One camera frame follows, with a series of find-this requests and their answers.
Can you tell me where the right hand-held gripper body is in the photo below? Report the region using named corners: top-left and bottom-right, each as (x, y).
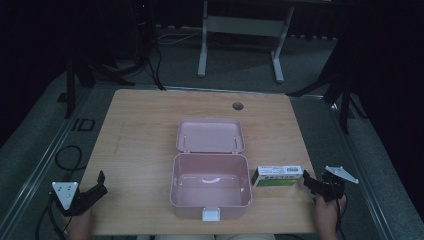
top-left (317, 165), bottom-right (360, 203)

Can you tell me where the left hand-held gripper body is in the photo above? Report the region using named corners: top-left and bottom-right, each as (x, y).
top-left (51, 181), bottom-right (101, 217)

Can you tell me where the white and green carton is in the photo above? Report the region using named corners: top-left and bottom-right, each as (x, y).
top-left (250, 164), bottom-right (305, 189)

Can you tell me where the pink plastic storage box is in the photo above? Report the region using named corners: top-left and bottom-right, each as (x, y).
top-left (169, 117), bottom-right (254, 222)

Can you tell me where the black metal stand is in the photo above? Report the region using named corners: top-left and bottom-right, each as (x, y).
top-left (57, 46), bottom-right (136, 120)
top-left (285, 33), bottom-right (369, 135)

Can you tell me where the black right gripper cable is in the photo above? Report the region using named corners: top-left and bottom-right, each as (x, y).
top-left (334, 191), bottom-right (348, 234)

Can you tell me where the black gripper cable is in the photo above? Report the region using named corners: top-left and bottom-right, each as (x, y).
top-left (34, 194), bottom-right (69, 240)
top-left (334, 191), bottom-right (348, 234)

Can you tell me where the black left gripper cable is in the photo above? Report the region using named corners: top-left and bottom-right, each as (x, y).
top-left (34, 194), bottom-right (69, 240)

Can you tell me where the black looped floor cable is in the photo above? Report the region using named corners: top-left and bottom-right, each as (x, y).
top-left (54, 145), bottom-right (87, 173)

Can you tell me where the black hanging cable bundle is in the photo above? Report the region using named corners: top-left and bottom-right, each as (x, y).
top-left (132, 0), bottom-right (167, 92)

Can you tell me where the white floor cable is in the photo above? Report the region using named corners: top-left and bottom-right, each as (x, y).
top-left (155, 29), bottom-right (205, 46)

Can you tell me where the white metal desk frame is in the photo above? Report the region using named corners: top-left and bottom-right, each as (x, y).
top-left (197, 0), bottom-right (296, 84)

